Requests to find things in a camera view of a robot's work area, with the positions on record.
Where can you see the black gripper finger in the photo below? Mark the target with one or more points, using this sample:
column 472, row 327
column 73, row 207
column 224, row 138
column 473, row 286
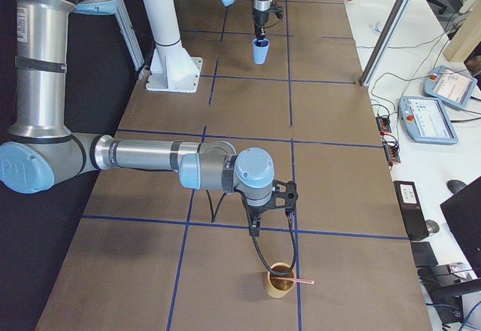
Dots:
column 260, row 33

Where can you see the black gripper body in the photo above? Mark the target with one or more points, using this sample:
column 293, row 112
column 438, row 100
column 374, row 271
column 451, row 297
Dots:
column 260, row 17
column 255, row 208

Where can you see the blue ribbed paper cup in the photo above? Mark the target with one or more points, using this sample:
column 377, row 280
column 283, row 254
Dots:
column 260, row 50

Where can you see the white paper cup on side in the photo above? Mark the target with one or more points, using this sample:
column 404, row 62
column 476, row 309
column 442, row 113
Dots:
column 378, row 27

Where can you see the pink chopstick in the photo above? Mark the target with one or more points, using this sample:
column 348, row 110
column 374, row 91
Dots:
column 295, row 280

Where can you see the white mounting pillar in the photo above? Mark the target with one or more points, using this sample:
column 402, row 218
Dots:
column 172, row 69

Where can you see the brown paper table cover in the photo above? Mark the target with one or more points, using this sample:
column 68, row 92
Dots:
column 150, row 255

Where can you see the orange black adapter far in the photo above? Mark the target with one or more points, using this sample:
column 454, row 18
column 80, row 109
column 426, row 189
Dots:
column 384, row 124

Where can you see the orange black adapter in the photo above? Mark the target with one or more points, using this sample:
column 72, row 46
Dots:
column 384, row 124
column 391, row 150

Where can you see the orange black adapter near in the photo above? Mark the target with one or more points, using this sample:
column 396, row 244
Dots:
column 391, row 150

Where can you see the black power box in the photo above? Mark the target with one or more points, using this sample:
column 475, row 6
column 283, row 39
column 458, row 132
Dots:
column 411, row 211

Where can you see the near teach pendant tablet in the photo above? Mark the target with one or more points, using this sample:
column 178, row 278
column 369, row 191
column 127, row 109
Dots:
column 425, row 120

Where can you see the teach pendant tablet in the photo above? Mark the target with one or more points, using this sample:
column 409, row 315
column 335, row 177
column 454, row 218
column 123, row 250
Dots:
column 425, row 120
column 453, row 88

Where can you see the far teach pendant tablet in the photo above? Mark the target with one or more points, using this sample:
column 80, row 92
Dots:
column 453, row 88

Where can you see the black computer mouse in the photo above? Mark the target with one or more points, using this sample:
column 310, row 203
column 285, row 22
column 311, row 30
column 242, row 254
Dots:
column 455, row 186

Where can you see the black monitor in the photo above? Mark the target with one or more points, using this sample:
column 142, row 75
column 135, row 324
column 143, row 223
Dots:
column 462, row 214

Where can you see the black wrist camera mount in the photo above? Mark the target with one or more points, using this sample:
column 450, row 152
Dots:
column 285, row 195
column 276, row 10

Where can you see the aluminium frame post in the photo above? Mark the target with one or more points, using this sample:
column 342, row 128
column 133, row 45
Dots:
column 383, row 42

